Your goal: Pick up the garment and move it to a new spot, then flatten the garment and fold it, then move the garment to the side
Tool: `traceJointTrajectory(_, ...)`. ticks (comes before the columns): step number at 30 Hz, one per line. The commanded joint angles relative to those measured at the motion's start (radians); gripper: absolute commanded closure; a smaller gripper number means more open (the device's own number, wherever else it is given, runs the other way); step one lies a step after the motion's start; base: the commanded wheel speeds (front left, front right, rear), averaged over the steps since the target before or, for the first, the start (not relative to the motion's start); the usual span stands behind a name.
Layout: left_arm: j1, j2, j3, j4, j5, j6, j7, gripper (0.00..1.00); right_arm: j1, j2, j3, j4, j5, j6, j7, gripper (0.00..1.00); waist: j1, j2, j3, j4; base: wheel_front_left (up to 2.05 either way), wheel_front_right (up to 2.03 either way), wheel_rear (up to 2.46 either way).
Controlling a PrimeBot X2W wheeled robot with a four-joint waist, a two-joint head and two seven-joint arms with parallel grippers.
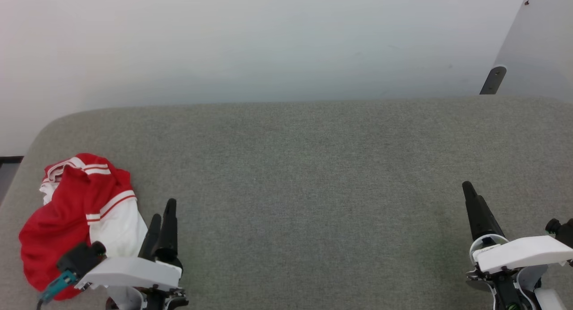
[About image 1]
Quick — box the red white basketball jersey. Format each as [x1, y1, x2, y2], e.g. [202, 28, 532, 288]
[18, 153, 149, 301]

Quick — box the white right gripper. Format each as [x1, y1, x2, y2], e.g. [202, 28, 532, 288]
[462, 181, 573, 310]

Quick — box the black metal bracket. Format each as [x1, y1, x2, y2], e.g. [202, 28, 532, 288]
[479, 66, 507, 95]

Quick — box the grey fabric sofa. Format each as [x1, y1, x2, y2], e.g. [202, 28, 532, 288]
[0, 95, 573, 310]

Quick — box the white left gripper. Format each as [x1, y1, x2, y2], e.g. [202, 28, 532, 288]
[75, 198, 189, 310]

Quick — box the white panel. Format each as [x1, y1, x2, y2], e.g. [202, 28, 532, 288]
[492, 0, 573, 103]

